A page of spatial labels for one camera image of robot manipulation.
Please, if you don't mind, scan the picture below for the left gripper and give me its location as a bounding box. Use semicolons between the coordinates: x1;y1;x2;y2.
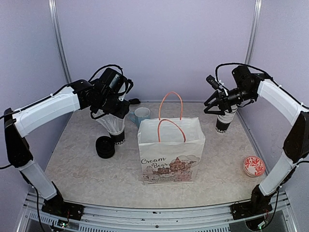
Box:
95;92;130;118

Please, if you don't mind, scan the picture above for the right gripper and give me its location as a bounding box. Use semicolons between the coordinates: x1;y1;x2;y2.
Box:
205;85;256;115

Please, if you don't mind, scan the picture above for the white paper bag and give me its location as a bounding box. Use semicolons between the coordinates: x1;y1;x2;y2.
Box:
137;91;206;186

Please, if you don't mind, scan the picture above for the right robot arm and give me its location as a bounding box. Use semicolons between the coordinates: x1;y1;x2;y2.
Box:
204;63;309;215

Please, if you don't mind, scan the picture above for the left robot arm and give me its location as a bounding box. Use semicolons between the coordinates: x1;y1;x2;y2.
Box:
2;65;134;215

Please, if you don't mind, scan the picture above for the bundle of white wrapped straws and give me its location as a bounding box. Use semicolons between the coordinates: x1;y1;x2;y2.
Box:
96;114;125;134

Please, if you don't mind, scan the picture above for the stray black lid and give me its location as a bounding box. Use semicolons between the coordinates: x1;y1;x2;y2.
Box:
128;98;141;105

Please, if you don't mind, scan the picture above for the stack of paper cups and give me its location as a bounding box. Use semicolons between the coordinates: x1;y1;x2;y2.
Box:
215;106;238;133

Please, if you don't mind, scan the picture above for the light blue ceramic mug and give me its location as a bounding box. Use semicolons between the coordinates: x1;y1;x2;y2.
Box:
129;107;151;128

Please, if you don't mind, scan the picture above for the black cup holding straws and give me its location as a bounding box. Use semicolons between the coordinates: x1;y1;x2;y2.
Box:
109;129;125;145

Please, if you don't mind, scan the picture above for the stack of black lids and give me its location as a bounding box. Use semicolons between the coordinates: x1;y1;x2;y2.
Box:
95;136;115;159

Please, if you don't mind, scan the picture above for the red patterned white bowl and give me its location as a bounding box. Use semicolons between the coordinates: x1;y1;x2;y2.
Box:
243;156;266;177

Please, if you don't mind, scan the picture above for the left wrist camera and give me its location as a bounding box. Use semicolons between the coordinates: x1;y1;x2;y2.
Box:
118;79;134;101

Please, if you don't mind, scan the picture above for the right aluminium post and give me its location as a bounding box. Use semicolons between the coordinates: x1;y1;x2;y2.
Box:
244;0;263;64

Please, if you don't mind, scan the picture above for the aluminium post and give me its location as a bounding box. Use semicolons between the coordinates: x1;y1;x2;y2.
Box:
244;0;263;64
48;0;72;84

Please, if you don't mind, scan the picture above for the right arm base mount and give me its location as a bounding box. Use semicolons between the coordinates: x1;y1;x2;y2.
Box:
230;185;275;220

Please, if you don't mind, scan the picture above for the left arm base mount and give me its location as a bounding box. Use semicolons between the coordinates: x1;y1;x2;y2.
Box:
42;182;84;221

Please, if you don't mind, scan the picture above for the left aluminium post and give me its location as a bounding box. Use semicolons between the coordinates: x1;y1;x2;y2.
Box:
48;0;72;84

